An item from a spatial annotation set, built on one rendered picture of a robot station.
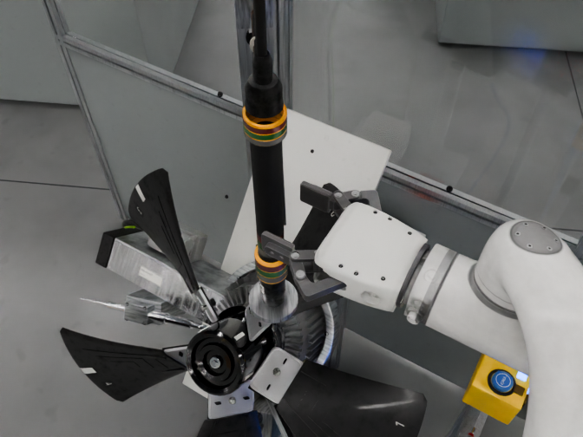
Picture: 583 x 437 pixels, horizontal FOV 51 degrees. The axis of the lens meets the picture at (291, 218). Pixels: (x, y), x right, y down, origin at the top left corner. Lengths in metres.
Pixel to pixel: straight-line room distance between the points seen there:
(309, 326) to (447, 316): 0.59
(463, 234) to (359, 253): 1.07
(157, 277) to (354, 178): 0.46
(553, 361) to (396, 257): 0.20
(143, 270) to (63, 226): 1.64
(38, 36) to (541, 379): 2.91
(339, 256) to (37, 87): 2.89
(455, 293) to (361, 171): 0.62
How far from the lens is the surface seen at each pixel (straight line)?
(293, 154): 1.25
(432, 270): 0.63
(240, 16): 1.22
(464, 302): 0.62
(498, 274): 0.57
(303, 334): 1.19
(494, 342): 0.63
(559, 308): 0.55
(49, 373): 2.58
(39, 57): 3.28
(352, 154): 1.21
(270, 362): 1.12
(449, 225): 1.70
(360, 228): 0.67
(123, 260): 1.36
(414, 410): 1.11
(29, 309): 2.75
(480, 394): 1.30
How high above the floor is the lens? 2.21
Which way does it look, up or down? 52 degrees down
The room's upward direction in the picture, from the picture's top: straight up
